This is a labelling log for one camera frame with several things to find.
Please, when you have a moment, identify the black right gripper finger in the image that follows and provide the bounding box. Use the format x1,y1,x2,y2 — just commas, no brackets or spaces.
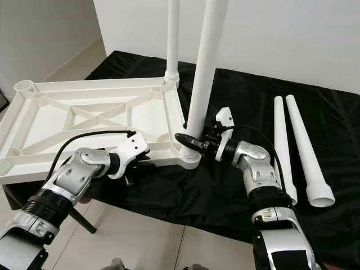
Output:
174,133,201,151

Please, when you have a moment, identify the white plastic table leg tube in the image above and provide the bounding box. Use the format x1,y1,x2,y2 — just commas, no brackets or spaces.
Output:
183,0,231,165
285,94,336,208
273,96,298,205
164,0,182,86

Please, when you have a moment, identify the white plastic table top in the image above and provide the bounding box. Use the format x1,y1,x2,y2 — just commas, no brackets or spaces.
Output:
0,78,203,186

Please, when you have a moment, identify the black metal table leg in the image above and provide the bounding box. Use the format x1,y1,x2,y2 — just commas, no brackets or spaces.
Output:
72,205,98,235

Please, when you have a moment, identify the black table cloth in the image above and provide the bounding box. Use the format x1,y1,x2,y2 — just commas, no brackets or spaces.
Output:
3,49,360,265

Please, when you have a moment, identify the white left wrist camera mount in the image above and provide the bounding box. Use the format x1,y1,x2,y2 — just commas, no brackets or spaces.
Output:
108,132,150,179

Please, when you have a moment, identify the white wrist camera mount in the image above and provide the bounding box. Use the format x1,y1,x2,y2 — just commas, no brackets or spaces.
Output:
108,132,150,179
214,107,235,162

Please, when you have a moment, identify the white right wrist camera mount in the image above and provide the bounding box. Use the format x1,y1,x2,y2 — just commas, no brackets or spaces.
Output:
214,107,235,162

